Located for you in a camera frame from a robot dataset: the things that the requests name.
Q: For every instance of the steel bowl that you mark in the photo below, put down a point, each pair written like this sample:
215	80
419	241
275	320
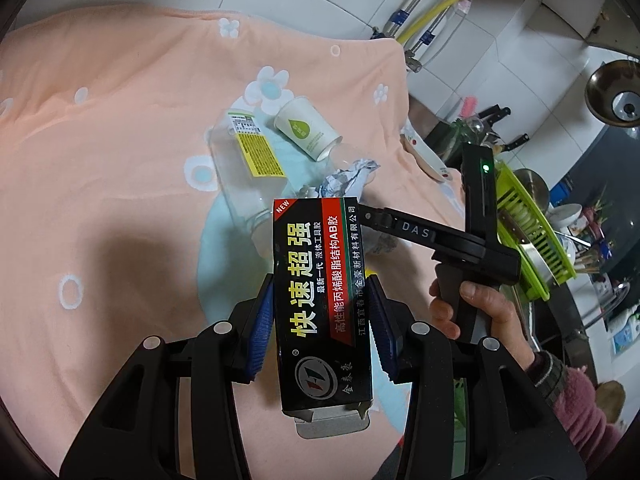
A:
532	185
612	92

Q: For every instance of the person's right forearm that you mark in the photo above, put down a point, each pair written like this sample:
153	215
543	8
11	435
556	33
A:
580	400

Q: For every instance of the glass utensil holder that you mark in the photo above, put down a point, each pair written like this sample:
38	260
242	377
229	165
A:
475	135

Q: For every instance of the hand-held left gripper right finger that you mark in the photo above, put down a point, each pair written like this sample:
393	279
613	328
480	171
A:
382	325

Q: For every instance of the clear bottle yellow label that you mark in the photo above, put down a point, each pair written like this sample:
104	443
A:
260	155

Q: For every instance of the green plastic basket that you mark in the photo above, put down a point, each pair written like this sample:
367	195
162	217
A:
460	400

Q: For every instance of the pink brush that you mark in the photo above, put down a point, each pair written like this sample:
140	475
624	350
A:
466	109

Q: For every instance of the black glue box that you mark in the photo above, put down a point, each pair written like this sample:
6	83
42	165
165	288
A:
320	285

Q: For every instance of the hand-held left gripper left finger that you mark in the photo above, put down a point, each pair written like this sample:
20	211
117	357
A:
261	325

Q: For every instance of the white ceramic bowl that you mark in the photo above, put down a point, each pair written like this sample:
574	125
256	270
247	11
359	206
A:
566	217

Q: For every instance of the peach flower print blanket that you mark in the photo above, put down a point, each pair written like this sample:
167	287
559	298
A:
125	160

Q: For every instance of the stainless steel sink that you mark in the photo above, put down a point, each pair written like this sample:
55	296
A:
590	305

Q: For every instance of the blue white paper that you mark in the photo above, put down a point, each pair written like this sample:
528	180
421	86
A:
345	180

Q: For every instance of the white green paper cup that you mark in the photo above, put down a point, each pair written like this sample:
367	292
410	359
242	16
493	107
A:
305	127

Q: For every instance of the green plastic dish rack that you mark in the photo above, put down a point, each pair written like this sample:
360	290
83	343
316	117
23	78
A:
530	220

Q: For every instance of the white ceramic dish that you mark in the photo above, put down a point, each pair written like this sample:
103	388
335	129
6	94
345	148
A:
425	155

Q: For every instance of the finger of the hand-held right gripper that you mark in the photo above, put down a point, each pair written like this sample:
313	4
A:
400	225

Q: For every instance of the person's right hand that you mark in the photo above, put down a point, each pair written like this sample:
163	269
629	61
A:
510	320

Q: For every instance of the bundle of chopsticks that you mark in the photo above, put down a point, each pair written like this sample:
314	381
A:
595	260

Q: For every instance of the blue plastic container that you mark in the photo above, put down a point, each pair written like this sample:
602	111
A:
561	194

